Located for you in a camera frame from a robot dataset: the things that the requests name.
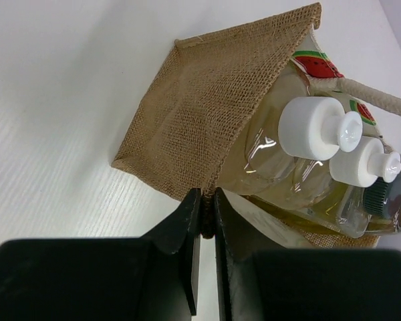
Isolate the red-capped yellow bottle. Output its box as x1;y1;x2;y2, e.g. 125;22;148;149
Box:
365;205;401;235

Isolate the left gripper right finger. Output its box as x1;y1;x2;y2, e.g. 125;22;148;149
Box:
213;189;401;320

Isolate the grey-capped clear bottle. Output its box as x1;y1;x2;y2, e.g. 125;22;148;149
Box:
333;173;401;238

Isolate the left white-capped yellow bottle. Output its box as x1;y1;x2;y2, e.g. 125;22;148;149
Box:
218;63;363;195

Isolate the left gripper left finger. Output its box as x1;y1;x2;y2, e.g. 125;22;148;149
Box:
0;189;201;320

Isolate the burlap watermelon print canvas bag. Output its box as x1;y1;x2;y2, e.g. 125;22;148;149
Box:
111;2;401;249

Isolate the white-capped yellow bottle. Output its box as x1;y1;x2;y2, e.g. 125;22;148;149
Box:
255;136;401;215
218;63;363;195

